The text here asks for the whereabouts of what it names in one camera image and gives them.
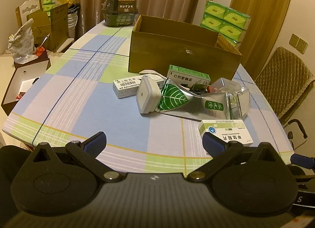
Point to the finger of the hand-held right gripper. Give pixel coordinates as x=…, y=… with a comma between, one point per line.
x=302, y=160

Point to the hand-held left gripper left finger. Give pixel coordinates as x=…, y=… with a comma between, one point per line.
x=94, y=142

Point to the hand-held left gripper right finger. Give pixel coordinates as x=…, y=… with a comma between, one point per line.
x=212, y=142

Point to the white medicine box blue logo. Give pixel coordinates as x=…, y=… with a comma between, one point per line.
x=233, y=134

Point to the silver foil tea pouch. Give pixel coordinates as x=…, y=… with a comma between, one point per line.
x=211, y=106

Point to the clear plastic packet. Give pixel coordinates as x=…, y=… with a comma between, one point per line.
x=242, y=102

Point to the clear plastic container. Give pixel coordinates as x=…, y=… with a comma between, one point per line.
x=226, y=84

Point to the green leaf print foil pouch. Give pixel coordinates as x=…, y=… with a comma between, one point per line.
x=172, y=97

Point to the small white medicine box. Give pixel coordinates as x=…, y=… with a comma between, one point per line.
x=125, y=86

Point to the green and white medicine box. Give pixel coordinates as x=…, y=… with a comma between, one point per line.
x=187, y=76

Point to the white square plug-in device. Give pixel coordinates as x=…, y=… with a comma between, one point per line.
x=146, y=94

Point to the brown cardboard box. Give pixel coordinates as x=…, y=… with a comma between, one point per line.
x=172, y=55

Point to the quilted beige chair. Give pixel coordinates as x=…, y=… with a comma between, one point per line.
x=283, y=75

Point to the brown open storage box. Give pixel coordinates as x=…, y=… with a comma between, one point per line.
x=27, y=75

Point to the brown shipping carton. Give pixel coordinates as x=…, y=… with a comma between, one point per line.
x=56, y=26

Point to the metal bucket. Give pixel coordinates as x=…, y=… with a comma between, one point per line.
x=73, y=21

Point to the crinkled white plastic bag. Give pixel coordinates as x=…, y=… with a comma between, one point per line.
x=21, y=43

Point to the stack of green tissue packs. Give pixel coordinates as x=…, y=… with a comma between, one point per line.
x=224, y=19

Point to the dark green gift box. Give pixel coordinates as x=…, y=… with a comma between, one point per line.
x=120, y=14

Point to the wooden door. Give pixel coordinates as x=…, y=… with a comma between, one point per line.
x=260, y=1

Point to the green tissue pack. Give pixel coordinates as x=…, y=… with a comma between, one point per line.
x=49, y=0

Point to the white carved chair back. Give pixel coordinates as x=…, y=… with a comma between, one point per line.
x=29, y=8

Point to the beige wall socket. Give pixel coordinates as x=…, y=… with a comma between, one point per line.
x=293, y=40
x=302, y=46

